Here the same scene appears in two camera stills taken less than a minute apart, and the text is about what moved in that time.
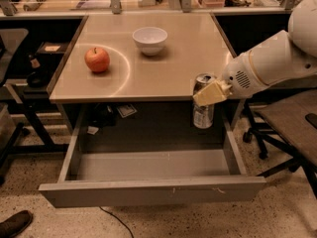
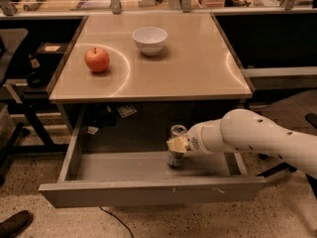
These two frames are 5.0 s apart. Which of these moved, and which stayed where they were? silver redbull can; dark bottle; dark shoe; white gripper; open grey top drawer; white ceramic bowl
Moved: silver redbull can; white gripper
Stayed: white ceramic bowl; open grey top drawer; dark shoe; dark bottle
